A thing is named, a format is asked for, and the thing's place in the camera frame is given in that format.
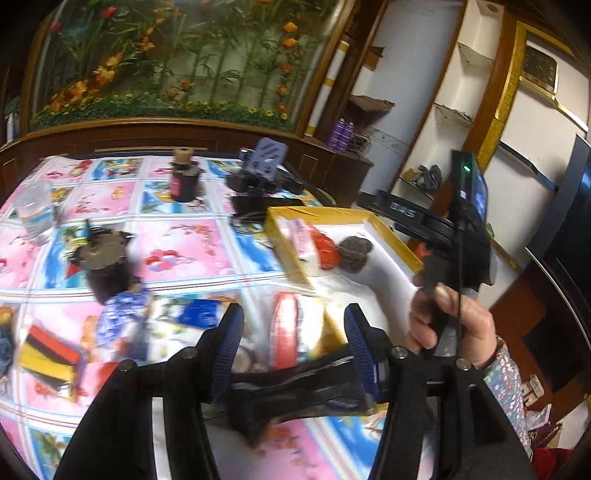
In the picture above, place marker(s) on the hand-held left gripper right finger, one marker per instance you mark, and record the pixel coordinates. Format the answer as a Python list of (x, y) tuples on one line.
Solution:
[(362, 357)]

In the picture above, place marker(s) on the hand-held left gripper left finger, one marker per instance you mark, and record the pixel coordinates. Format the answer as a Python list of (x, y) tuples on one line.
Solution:
[(227, 353)]

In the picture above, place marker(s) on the black plastic packet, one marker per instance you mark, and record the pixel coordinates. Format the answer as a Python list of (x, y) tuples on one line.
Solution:
[(295, 397)]

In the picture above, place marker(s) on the yellow-edged white box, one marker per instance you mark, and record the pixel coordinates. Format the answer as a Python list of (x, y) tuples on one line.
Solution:
[(392, 286)]

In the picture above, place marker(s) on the blue white patterned bag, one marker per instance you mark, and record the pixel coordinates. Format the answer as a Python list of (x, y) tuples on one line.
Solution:
[(124, 318)]

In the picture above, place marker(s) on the bag of coloured felt sheets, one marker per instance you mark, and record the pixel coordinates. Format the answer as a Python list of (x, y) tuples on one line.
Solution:
[(48, 360)]

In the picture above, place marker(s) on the person's right forearm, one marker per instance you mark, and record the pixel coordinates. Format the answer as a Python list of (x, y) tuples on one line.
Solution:
[(505, 397)]

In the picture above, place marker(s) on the red soft item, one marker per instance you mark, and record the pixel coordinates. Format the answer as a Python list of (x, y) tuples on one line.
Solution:
[(325, 251)]

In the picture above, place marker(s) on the person's right hand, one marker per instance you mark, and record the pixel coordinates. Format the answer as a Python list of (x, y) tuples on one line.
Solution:
[(478, 330)]

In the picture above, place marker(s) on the blue packet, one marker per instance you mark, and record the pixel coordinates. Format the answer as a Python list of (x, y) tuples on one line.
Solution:
[(198, 314)]

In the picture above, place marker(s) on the red white round packet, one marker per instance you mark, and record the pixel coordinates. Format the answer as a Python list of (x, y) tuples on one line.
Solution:
[(286, 330)]

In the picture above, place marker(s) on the grey items on shelf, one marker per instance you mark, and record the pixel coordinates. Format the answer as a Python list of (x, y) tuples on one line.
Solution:
[(430, 177)]

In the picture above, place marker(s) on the dark round scouring pad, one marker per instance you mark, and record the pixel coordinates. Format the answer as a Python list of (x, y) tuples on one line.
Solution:
[(355, 254)]

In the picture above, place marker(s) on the printed tablecloth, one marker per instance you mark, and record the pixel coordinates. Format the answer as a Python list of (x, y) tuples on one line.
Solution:
[(184, 249)]

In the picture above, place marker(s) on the white pink packet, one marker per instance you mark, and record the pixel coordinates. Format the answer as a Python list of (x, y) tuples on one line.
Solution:
[(302, 242)]

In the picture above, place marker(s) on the black pot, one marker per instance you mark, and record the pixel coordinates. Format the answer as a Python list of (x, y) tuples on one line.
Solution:
[(104, 263)]

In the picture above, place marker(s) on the purple bottles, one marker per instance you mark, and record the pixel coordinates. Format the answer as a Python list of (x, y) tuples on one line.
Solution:
[(340, 134)]

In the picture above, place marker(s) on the brown cardboard piece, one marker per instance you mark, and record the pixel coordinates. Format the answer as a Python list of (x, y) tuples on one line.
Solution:
[(371, 104)]

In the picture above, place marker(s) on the black device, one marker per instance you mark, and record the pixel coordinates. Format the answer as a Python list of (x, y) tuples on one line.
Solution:
[(258, 182)]

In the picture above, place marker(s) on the dark bottle with cork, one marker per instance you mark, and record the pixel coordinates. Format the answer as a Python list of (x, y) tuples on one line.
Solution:
[(184, 177)]

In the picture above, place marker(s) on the rolled white poster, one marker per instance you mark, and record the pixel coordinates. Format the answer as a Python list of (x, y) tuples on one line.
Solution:
[(330, 87)]

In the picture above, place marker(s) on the clear plastic cup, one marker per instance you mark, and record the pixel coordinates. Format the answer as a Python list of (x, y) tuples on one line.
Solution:
[(34, 214)]

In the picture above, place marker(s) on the flower mural panel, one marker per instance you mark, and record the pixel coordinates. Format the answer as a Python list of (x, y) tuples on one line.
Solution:
[(184, 60)]

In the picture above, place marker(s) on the wall clock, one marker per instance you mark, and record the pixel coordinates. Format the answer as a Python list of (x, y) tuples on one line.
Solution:
[(540, 69)]

